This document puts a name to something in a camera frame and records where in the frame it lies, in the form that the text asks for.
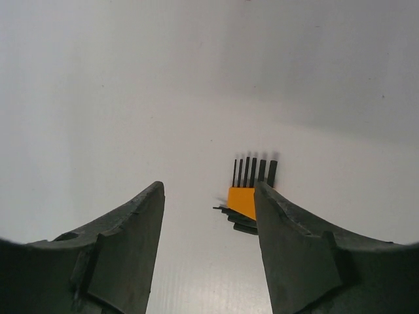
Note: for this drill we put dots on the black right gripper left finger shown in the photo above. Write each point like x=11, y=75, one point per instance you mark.
x=105, y=266

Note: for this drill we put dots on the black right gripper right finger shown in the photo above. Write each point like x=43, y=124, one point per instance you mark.
x=313, y=266

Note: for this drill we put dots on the orange hex key set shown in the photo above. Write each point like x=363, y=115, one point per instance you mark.
x=248, y=170

